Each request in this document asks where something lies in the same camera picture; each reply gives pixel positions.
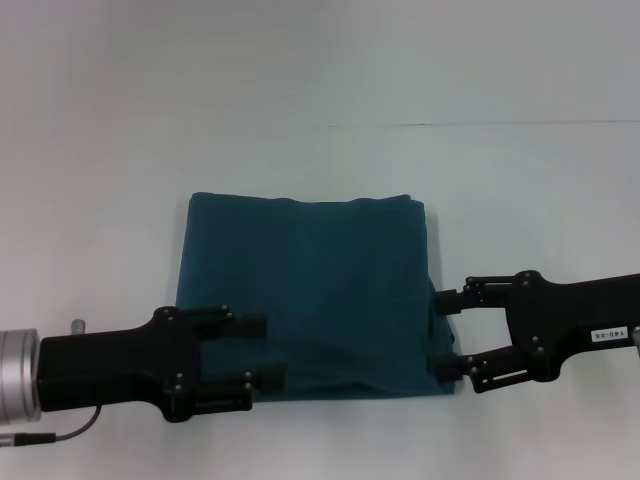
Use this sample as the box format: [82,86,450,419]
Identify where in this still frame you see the teal blue t-shirt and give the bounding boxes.
[177,191,457,402]

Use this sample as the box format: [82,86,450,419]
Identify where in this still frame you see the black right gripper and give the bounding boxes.
[434,270,640,395]

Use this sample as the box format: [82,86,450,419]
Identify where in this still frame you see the left gripper cable with plugs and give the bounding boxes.
[0,318,104,447]

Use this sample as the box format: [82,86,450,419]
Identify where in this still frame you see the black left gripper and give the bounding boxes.
[37,304,288,425]

